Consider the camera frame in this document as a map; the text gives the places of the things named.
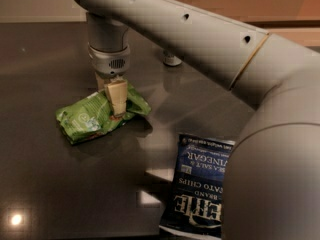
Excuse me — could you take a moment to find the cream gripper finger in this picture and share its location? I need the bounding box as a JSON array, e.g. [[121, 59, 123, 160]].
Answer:
[[95, 74, 105, 91], [104, 79, 127, 117]]

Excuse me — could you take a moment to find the green rice chip bag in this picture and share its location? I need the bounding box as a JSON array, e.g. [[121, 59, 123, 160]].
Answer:
[[55, 84, 151, 145]]

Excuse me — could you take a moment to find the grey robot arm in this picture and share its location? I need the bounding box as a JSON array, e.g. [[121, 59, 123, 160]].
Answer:
[[75, 0, 320, 240]]

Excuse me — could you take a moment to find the blue kettle chip bag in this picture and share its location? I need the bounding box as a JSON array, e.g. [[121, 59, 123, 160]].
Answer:
[[159, 134, 235, 240]]

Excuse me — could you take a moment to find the silver soda can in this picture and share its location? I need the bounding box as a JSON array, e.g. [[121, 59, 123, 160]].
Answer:
[[163, 50, 182, 67]]

